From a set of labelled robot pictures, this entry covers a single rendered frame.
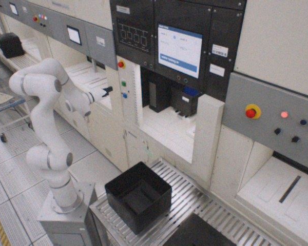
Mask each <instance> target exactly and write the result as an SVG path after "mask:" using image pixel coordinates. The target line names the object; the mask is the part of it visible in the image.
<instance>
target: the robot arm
mask: <svg viewBox="0 0 308 246"><path fill-rule="evenodd" d="M9 87H10V89H11V90H12V91H13V92H14V93H16V94H18V95H34V96H38V97H39V98H40V102H39V104H38V105H36V106H35V107H34V108H33V110H32V112H31V120H32V124H33V128H34V131H35V133H36V135H37V136H38V138H39V139H40V140H41V141H43V142H44V143H45V144H46V145H47V146H35V147H32V148H31V149H30V150H29V151H28V152H27V154H26V162H27V165H28V166H29V168H30V169H31V170H32V171H33V172H35V173H36V174H37V175H39V176H40V177H42V178H44V179H46V180H47V181H48V183H49V185H50V188H51V190H52V192H53V198H52V201H51V206H52V208H53V210H54V211H55V212H57V213H60V214H66V213H69V212H72V211H74V210H75V209H76V208H78V207H79V206H80V204H81V203H82V201H83V192H82V190H81V189H80V188H78V187H75V186H74V185H73V183H72V180H71V177H70V174H69V172H68V170H67V169H68V168H69V167H70V166H71V164H72V161H73V156H72V152H71V150H70V148H69V147H68V145H67V144H66V143H65V141H64V140H63V139H62V138H61V136H60V135H59V133H58V131H57V129H56V126H55V121H54V116H53V107H54V104H55V102H56V101H57V99H58V98H59V96H60V94H61V93H62V94H63V95H64V96H65V97H66V99H67V100H65V104H66V107H67V109H68V110H69V111H70V112H74V111H78V112H79V113H80V114H81V115H82V116H85V117H86V116H89V115H90V114H91V107H90V104H92V103H93V102H96V101H100V100H103V99H106V98H107V95H109V92H112V91H113V87H112V86H111V87H108V88H105V89H101V88H96V89H94V90H92V91H90V92H85V93H82V94H81V93H80V92H79V90H78V89H77V88H76V86H75V85H74V83H73V82H72V80H71V79H70V77H69V76H68V74H67V73H66V71H65V70H64V68H63V67H62V65H61V64H60V63H59V62H58V61H57V60H56V59H54V58H46V59H44V60H43V61H41V62H40V63H38V64H36V65H33V66H30V67H26V68H24V69H21V70H19V71H17V72H16V73H14V74H13V75H12V76H11V78H10V80H9Z"/></svg>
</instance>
